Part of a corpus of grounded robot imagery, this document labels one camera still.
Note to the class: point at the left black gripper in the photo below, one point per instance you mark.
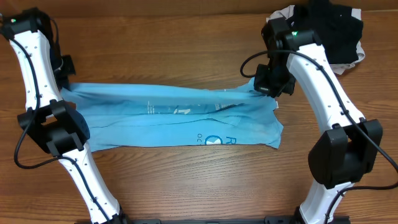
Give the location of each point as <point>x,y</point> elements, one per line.
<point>69,70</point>

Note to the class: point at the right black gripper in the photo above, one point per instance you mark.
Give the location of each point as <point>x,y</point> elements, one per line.
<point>262,84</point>

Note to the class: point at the light blue printed t-shirt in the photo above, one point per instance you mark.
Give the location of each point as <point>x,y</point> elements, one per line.
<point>160,116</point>

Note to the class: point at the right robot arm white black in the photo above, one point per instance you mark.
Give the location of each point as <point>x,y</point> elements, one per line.
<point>347,147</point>

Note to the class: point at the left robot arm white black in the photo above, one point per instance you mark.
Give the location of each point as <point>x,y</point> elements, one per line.
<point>50,121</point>

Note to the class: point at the beige folded garment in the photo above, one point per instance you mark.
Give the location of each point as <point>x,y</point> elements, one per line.
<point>348,65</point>

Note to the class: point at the black folded garment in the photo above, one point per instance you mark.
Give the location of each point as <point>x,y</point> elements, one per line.
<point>335,31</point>

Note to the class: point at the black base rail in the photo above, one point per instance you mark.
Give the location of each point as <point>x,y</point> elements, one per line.
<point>214,221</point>

